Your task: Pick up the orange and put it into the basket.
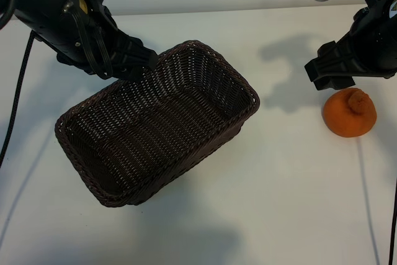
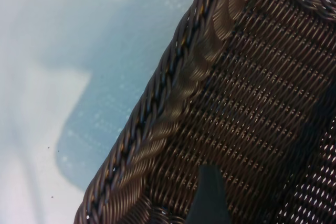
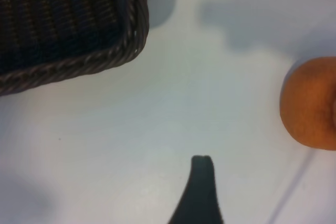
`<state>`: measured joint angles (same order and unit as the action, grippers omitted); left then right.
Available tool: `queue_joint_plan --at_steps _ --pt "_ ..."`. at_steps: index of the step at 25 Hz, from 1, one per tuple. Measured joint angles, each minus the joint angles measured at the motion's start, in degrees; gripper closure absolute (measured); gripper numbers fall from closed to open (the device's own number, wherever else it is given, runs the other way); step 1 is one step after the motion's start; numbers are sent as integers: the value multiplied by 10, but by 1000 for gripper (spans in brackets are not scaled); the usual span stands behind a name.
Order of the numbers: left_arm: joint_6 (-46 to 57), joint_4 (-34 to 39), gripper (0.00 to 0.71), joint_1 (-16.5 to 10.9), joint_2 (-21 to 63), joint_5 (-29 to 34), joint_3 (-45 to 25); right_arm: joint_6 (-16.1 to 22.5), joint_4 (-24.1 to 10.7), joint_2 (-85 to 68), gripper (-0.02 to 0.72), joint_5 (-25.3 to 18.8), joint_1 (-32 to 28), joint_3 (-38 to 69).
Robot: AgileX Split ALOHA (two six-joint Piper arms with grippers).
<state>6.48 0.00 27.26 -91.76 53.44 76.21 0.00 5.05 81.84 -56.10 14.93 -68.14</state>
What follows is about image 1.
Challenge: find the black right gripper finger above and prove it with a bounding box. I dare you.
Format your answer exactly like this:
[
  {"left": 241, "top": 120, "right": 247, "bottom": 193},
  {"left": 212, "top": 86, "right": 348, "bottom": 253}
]
[
  {"left": 313, "top": 74, "right": 356, "bottom": 91},
  {"left": 304, "top": 41, "right": 354, "bottom": 83}
]

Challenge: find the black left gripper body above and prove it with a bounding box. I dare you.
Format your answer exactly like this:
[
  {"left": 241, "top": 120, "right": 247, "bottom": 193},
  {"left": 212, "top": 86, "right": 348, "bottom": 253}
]
[{"left": 9, "top": 0, "right": 127, "bottom": 80}]

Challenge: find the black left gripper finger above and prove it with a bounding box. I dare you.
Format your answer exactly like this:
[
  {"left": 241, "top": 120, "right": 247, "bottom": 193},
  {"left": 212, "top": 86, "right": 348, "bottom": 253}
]
[
  {"left": 110, "top": 66, "right": 146, "bottom": 81},
  {"left": 119, "top": 35, "right": 158, "bottom": 69}
]

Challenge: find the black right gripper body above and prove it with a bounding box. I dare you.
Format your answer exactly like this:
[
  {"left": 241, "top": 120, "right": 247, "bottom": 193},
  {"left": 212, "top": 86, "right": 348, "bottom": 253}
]
[{"left": 337, "top": 0, "right": 397, "bottom": 79}]

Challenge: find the orange with knobbed top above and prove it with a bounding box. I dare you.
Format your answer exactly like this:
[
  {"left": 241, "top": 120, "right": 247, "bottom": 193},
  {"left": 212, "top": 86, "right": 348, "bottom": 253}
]
[{"left": 323, "top": 88, "right": 378, "bottom": 138}]

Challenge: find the brown wicker basket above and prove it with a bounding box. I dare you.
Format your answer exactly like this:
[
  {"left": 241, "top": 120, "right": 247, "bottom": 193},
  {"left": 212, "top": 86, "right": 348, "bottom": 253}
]
[{"left": 55, "top": 40, "right": 261, "bottom": 209}]

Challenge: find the flat black gripper cable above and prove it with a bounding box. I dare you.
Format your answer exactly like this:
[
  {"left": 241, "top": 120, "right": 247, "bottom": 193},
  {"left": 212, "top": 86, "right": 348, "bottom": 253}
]
[{"left": 73, "top": 10, "right": 114, "bottom": 80}]

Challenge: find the thin black smooth cable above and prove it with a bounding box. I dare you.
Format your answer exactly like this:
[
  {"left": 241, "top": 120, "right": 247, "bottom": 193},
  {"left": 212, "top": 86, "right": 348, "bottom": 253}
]
[{"left": 388, "top": 177, "right": 397, "bottom": 265}]

